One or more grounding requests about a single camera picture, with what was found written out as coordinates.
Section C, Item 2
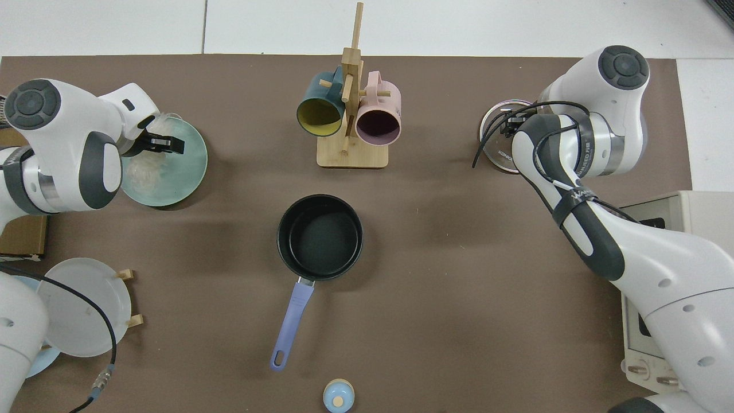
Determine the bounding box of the white vermicelli bundle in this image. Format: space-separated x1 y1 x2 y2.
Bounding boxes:
123 112 184 193

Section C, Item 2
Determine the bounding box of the glass lid with blue knob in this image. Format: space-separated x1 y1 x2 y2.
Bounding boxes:
479 99 537 174

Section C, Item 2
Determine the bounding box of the pale green plate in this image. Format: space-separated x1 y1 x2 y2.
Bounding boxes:
118 118 208 208

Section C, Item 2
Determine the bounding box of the wooden plate rack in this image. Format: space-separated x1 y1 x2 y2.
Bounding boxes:
40 268 144 352

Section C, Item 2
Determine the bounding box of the grey plate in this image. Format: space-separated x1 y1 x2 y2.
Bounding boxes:
37 258 132 359

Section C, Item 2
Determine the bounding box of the light blue plate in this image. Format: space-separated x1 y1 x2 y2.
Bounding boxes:
11 275 61 379

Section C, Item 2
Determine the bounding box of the pink cup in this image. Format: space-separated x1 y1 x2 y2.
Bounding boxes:
354 71 402 146

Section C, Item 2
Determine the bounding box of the dark teal cup yellow inside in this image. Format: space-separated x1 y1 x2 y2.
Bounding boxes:
296 65 348 137

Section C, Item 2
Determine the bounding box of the wooden cup stand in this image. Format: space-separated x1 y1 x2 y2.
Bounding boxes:
317 2 389 169

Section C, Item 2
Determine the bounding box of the brown table cloth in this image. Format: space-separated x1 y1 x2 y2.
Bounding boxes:
0 54 693 413

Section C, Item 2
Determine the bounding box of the pale toaster oven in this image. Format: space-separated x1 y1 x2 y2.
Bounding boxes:
618 191 734 396

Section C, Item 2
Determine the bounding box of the dark grey panel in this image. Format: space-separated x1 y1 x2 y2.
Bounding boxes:
704 0 734 29

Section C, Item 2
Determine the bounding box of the small blue round thing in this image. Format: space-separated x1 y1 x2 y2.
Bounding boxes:
323 379 355 413

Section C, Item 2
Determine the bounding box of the black pot with purple handle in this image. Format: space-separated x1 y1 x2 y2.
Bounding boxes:
270 194 364 372

